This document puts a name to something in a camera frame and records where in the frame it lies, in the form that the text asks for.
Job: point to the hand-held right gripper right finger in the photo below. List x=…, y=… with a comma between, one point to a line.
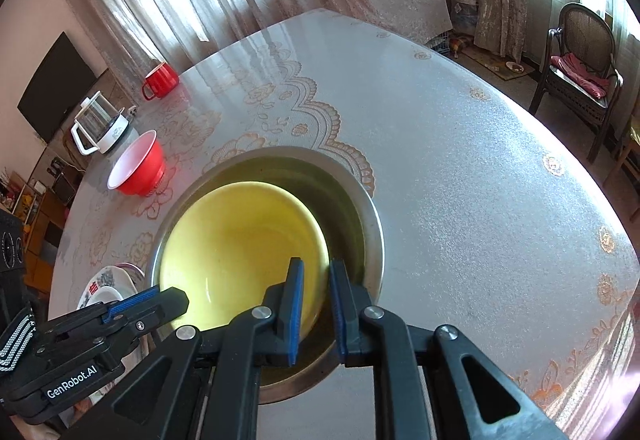
x=339, y=315

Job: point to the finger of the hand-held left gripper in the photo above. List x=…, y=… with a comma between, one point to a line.
x=130, y=302
x=165, y=305

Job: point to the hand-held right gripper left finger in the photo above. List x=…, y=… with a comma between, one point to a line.
x=295, y=315

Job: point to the small white floral plate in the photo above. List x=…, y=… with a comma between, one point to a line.
x=107, y=295

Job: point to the pink-rimmed floral plate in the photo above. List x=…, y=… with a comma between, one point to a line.
x=132, y=268

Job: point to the white dragon-print plate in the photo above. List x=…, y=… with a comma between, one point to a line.
x=100, y=279

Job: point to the yellow plastic bowl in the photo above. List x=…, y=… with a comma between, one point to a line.
x=235, y=255

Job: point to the stainless steel bowl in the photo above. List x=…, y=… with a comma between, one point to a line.
x=360, y=230

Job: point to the red plastic bowl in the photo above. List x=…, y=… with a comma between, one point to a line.
x=145, y=175

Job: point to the large black appliance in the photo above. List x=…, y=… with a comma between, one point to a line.
x=11, y=245

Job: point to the wooden cabinet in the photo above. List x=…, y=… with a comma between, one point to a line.
x=42, y=220

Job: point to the small black appliance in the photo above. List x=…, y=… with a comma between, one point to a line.
x=62, y=187

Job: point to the white glass kettle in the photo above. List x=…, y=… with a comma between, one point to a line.
x=110, y=135

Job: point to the lace tablecloth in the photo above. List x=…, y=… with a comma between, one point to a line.
x=475, y=195

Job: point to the red mug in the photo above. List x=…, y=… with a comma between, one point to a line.
x=162, y=82

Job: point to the brown floor mat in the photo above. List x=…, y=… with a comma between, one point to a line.
x=492, y=65

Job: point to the small pet food bowl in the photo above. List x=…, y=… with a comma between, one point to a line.
x=513, y=66

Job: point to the patterned cushion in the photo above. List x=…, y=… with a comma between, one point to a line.
x=465, y=0

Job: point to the red seat cushion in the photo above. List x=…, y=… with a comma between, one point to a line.
x=585, y=77

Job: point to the wooden chair red cushion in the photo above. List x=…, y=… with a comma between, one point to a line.
x=582, y=27

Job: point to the black wall television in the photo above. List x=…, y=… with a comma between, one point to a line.
x=55, y=90

